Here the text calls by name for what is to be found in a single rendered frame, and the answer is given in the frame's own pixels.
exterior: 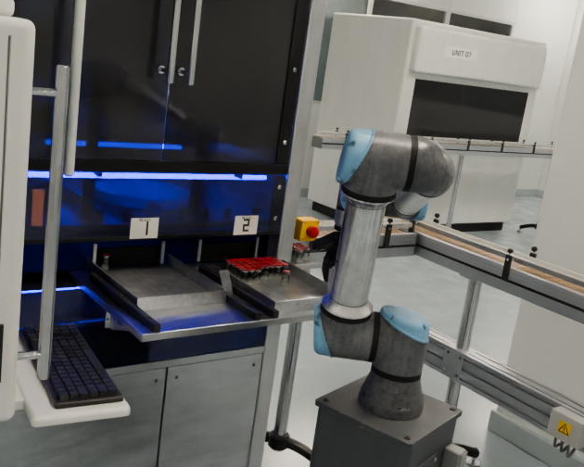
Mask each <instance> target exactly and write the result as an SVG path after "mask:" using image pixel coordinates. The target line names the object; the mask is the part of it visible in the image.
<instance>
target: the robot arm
mask: <svg viewBox="0 0 584 467"><path fill-rule="evenodd" d="M454 178H455V166H454V162H453V160H452V158H451V156H450V154H449V153H448V152H447V151H446V149H445V148H444V147H442V146H441V145H440V144H438V143H437V142H435V141H433V140H431V139H428V138H425V137H423V136H417V135H416V136H415V135H409V134H402V133H390V132H382V131H376V130H375V129H370V130H368V129H353V130H351V131H350V132H349V134H348V136H347V138H346V140H345V143H344V145H343V148H342V151H341V154H340V158H339V161H338V166H337V169H336V181H337V182H338V183H340V185H339V191H338V197H337V203H336V213H335V219H334V222H335V225H334V229H335V230H336V231H334V232H332V233H329V234H327V235H325V236H323V237H320V238H317V239H315V240H314V241H311V244H312V250H317V251H323V250H326V254H325V257H324V262H323V266H322V273H323V278H324V283H325V286H326V289H327V292H328V293H327V294H326V295H324V297H323V299H322V303H318V304H315V305H314V320H313V348H314V351H315V352H316V353H317V354H319V355H324V356H328V357H330V358H341V359H348V360H361V361H368V362H372V367H371V371H370V372H369V373H368V375H367V377H366V379H365V381H364V383H363V384H362V387H361V389H360V392H359V397H358V402H359V404H360V405H361V407H362V408H364V409H365V410H367V411H368V412H370V413H372V414H373V415H375V416H378V417H381V418H384V419H389V420H394V421H409V420H414V419H416V418H418V417H420V416H421V414H422V411H423V406H424V401H423V393H422V387H421V375H422V370H423V366H424V360H425V352H426V347H427V343H428V342H429V339H428V336H429V329H430V326H429V323H428V321H427V319H426V318H425V317H424V316H422V315H421V314H419V313H417V312H415V311H413V310H411V309H407V308H404V307H401V306H396V305H385V306H383V307H382V309H381V310H380V312H378V311H373V305H372V303H371V302H370V301H369V300H368V296H369V291H370V286H371V281H372V277H373V272H374V267H375V259H376V254H377V249H378V245H379V240H380V235H381V231H382V226H383V221H384V217H391V218H398V219H405V220H408V221H422V220H423V219H424V218H425V215H426V213H427V209H428V201H429V200H431V199H432V198H434V197H438V196H442V195H443V194H444V193H446V192H447V191H448V190H449V189H450V188H451V186H452V184H453V181H454ZM333 266H335V268H333Z"/></svg>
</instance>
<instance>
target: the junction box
mask: <svg viewBox="0 0 584 467"><path fill-rule="evenodd" d="M547 433H548V434H550V435H552V436H554V437H556V438H557V439H559V440H561V441H563V442H565V443H566V444H567V445H569V446H571V447H572V448H575V449H581V448H584V418H583V417H581V416H579V415H577V414H575V413H574V412H572V411H570V410H568V409H566V408H564V407H562V406H559V407H556V408H552V412H551V416H550V420H549V424H548V428H547Z"/></svg>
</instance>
